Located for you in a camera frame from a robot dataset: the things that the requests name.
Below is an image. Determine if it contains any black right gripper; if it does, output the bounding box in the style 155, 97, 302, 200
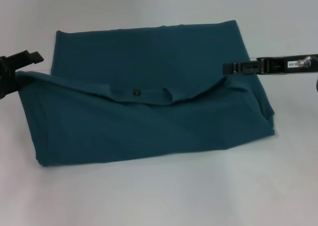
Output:
223, 54, 318, 75

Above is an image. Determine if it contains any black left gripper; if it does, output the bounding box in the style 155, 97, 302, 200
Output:
0, 51, 45, 100

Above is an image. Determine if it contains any teal t-shirt with FREE print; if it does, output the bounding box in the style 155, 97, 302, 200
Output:
16, 19, 276, 167

